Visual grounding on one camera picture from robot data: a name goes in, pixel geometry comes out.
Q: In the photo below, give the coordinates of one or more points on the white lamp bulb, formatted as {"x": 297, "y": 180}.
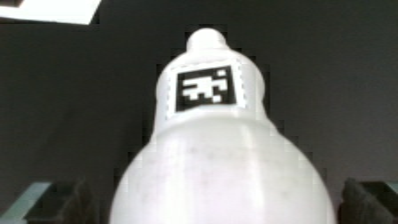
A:
{"x": 221, "y": 172}

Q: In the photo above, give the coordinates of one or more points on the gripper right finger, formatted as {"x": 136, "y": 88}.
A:
{"x": 370, "y": 202}

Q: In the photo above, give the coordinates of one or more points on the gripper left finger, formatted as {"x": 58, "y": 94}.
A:
{"x": 54, "y": 203}

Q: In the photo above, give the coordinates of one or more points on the white marker sheet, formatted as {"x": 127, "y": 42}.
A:
{"x": 61, "y": 11}

